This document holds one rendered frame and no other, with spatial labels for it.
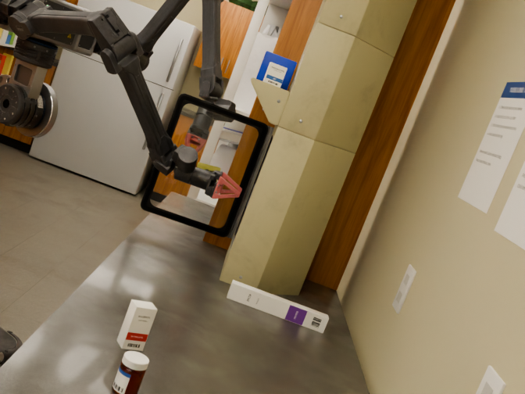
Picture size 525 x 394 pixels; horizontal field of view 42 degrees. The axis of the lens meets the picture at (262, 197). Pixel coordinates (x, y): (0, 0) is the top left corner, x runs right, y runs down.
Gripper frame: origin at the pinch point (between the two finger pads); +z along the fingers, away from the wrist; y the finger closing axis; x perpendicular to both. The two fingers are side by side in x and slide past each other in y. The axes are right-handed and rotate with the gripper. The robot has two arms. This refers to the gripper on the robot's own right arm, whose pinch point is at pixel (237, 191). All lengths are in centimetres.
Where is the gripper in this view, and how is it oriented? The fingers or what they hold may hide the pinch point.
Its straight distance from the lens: 205.6
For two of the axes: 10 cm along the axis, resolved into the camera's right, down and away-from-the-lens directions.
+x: -3.4, 9.3, 1.4
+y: 0.3, -1.4, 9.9
